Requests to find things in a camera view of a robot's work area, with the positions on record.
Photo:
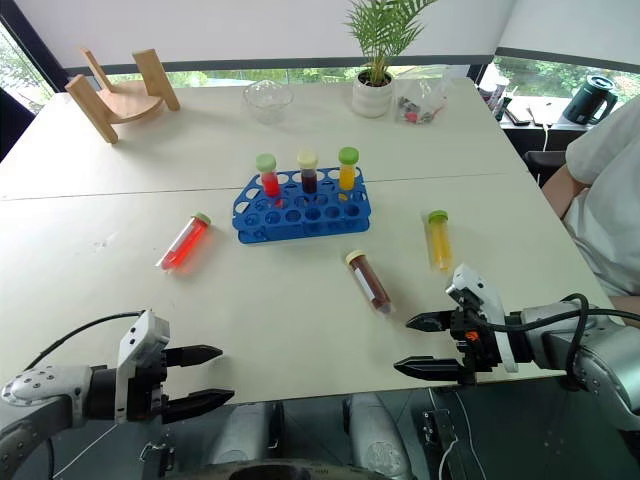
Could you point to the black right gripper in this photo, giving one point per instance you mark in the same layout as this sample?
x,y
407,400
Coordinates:
x,y
476,351

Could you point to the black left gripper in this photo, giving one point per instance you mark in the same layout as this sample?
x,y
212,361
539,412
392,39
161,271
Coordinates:
x,y
149,391

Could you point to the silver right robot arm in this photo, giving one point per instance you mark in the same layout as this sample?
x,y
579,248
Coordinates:
x,y
605,356

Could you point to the person's bare forearm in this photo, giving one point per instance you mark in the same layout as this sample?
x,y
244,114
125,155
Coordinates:
x,y
562,192

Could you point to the dark liquid tube cream cap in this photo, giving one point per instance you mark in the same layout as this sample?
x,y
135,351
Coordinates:
x,y
308,175
371,282

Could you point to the orange liquid tube green cap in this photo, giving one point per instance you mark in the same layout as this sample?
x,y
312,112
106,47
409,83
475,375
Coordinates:
x,y
440,242
347,172

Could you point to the red liquid tube green cap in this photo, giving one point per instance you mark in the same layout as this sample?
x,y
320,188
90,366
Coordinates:
x,y
270,182
187,242

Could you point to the blue test tube rack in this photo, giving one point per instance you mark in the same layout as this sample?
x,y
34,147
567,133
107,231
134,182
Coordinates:
x,y
320,225

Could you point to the silver rounded housing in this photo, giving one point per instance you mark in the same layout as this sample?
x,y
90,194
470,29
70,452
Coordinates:
x,y
375,435
245,430

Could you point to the black chair back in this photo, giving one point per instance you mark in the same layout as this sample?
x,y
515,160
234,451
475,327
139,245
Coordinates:
x,y
547,165

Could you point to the person in white shirt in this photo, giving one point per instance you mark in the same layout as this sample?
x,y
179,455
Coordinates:
x,y
612,190

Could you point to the clear plastic bag with parts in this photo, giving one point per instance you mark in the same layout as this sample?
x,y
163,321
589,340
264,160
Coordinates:
x,y
420,102

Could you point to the green plant in white pot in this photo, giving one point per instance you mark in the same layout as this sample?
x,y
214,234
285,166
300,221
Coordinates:
x,y
371,95

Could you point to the wooden curved stand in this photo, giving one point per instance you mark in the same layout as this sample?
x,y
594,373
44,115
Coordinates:
x,y
132,102

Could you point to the clear glass bowl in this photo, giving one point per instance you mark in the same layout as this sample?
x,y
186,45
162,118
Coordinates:
x,y
267,102

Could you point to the dark green kettle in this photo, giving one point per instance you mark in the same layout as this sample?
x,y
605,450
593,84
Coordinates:
x,y
587,102

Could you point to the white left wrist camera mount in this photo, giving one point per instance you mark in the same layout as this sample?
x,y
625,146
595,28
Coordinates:
x,y
140,332

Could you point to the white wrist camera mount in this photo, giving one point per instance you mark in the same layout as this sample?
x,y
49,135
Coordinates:
x,y
472,281
140,332

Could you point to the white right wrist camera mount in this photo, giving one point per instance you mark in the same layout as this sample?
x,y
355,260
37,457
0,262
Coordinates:
x,y
472,281

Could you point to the black metal bracket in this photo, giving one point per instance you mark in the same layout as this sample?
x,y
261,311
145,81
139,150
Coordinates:
x,y
445,435

